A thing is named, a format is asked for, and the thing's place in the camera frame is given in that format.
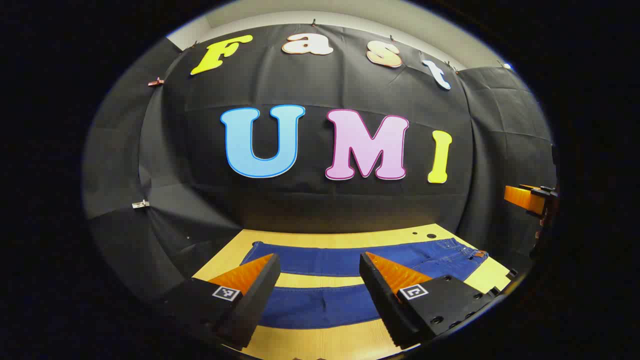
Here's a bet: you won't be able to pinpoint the black backdrop cloth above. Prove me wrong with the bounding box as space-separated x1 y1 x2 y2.
82 22 559 302

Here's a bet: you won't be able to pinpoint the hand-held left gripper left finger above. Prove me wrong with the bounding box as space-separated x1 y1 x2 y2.
160 253 282 351

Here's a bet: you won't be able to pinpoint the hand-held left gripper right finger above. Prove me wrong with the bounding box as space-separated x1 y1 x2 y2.
359 251 502 350

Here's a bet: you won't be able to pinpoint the blue denim jeans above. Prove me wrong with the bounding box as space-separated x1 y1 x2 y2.
240 238 489 330

